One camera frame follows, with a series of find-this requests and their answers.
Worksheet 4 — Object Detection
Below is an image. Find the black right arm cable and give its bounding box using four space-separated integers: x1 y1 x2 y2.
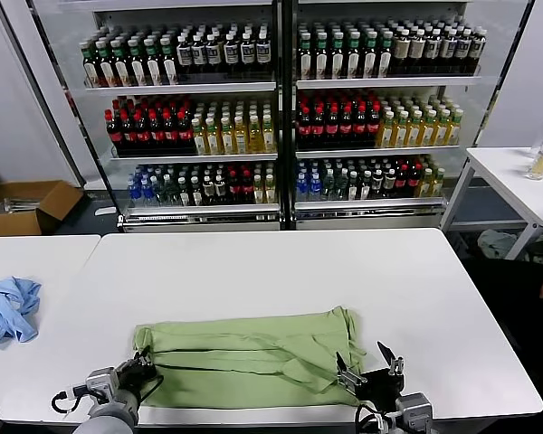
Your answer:
353 400 390 434

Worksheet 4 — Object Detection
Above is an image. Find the open glass cooler door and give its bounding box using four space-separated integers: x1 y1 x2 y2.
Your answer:
438 0 538 230
0 0 121 219

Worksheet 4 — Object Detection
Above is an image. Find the dark bottle beige label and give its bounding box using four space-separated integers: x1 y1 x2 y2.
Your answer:
410 28 428 69
395 28 413 69

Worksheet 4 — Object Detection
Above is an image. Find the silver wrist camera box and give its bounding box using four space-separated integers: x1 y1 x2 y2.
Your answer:
85 368 121 399
395 392 433 430

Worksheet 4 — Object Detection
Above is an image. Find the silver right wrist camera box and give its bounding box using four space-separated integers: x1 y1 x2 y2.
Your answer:
395 392 433 430

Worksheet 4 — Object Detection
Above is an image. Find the open cardboard box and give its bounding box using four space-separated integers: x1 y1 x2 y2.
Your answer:
0 179 85 236

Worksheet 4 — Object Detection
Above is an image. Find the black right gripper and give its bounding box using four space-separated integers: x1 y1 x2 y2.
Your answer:
334 340 407 402

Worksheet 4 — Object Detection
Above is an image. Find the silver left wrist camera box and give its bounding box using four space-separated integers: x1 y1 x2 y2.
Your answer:
85 368 121 399

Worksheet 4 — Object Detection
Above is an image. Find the black left camera cable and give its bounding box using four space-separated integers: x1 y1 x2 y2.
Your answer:
50 383 91 415

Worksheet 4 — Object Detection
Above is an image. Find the bundle of metal rods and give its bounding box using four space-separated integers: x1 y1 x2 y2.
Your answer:
0 194 44 213

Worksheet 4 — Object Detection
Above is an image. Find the crumpled light blue shirt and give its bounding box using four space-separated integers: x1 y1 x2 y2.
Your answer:
0 276 43 349

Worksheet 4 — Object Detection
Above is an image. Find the dark bottle white blue label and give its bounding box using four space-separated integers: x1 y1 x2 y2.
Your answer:
176 34 193 72
223 32 241 71
206 33 224 71
470 28 488 67
192 33 209 71
255 29 272 69
440 28 458 68
455 28 473 67
425 28 443 68
240 31 257 70

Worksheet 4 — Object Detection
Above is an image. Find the white cooler shelf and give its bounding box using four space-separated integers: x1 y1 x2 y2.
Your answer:
293 197 447 218
295 75 483 90
83 80 278 94
110 152 280 163
122 202 281 222
295 144 462 159

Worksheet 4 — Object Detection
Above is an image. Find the beverage cooler cabinet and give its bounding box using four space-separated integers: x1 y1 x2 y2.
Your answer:
289 0 485 231
90 0 295 232

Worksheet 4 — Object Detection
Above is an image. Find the white side table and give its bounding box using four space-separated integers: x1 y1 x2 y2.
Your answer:
438 145 543 261

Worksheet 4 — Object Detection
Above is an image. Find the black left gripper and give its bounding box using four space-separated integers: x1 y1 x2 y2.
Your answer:
117 345 157 391

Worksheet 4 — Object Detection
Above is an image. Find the dark bottle green cap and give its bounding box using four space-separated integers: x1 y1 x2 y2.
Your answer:
144 38 163 86
330 31 347 79
128 39 147 86
346 31 363 79
377 30 395 78
314 32 331 80
159 37 179 85
298 32 315 80
81 42 100 87
111 39 130 87
362 31 379 79
96 40 115 87

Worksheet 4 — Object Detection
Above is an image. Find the green polo shirt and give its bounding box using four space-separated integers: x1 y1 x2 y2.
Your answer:
133 305 367 410

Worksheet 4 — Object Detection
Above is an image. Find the crumpled grey cloth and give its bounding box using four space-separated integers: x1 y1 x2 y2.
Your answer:
477 229 526 261

